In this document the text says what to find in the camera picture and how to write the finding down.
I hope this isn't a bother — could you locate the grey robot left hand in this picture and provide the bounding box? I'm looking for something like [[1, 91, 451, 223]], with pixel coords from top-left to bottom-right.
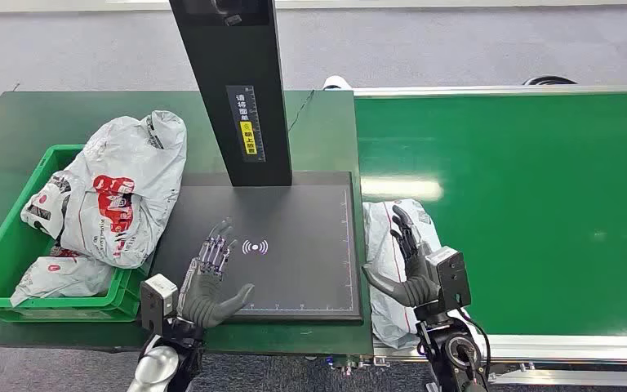
[[178, 217, 256, 329]]

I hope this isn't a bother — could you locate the white poly mailer with red line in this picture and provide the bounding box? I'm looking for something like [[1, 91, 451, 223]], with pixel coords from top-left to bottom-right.
[[362, 198, 471, 350]]

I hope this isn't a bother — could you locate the white conveyor roller end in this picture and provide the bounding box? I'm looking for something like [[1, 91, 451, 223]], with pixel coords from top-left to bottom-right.
[[322, 75, 354, 91]]

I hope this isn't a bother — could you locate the green conveyor belt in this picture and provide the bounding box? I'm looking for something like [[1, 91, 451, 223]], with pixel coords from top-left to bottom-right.
[[354, 92, 627, 337]]

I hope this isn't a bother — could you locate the small white mailer bag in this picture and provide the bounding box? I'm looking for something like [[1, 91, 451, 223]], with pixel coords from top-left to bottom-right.
[[9, 246, 117, 308]]

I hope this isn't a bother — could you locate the large white mailer red print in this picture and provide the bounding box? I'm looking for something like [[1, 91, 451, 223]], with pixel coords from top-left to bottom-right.
[[20, 110, 188, 270]]

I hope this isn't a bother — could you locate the green plastic crate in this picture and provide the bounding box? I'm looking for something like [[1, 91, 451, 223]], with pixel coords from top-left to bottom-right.
[[0, 144, 155, 324]]

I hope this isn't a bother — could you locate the black scanner column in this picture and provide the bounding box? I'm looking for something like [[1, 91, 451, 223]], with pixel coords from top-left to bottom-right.
[[168, 0, 293, 188]]

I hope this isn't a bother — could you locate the black round object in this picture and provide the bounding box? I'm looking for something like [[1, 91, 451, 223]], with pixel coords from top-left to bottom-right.
[[521, 75, 579, 87]]

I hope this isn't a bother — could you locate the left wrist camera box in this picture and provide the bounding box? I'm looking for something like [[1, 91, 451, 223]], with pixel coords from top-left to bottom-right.
[[140, 274, 180, 336]]

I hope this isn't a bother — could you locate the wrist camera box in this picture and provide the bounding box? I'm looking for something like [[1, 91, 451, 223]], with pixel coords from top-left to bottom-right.
[[425, 246, 473, 312], [140, 274, 180, 336]]

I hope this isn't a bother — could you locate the black scanner base plate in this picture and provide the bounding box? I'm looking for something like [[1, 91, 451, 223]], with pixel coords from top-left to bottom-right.
[[151, 171, 363, 324]]

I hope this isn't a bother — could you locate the metal connector bracket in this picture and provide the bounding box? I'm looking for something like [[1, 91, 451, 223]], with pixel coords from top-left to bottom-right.
[[324, 354, 393, 377]]

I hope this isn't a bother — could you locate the thin black wire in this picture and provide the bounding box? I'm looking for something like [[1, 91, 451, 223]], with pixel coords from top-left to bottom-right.
[[287, 89, 316, 134]]

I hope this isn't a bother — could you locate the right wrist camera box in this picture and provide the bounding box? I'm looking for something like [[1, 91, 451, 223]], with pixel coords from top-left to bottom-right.
[[425, 246, 473, 312]]

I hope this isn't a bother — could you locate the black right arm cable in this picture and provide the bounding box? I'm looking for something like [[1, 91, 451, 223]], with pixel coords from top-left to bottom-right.
[[456, 308, 492, 380]]

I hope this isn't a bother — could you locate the aluminium conveyor frame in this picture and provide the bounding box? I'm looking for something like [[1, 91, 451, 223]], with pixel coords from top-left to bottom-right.
[[352, 83, 627, 388]]

